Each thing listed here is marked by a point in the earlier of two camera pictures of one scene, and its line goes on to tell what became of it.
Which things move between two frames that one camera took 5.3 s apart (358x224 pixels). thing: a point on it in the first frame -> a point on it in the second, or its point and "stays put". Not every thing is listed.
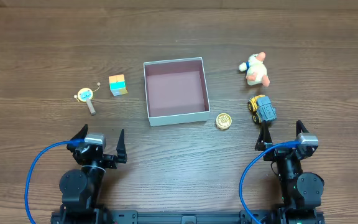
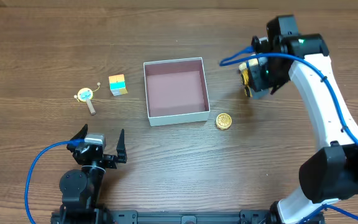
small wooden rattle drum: x=86 y=94 stays put
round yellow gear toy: x=224 y=121 stays put
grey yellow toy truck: x=261 y=106 -> x=255 y=78
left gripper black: x=101 y=157 stays put
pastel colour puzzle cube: x=117 y=84 stays put
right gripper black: x=282 y=152 -> x=258 y=83
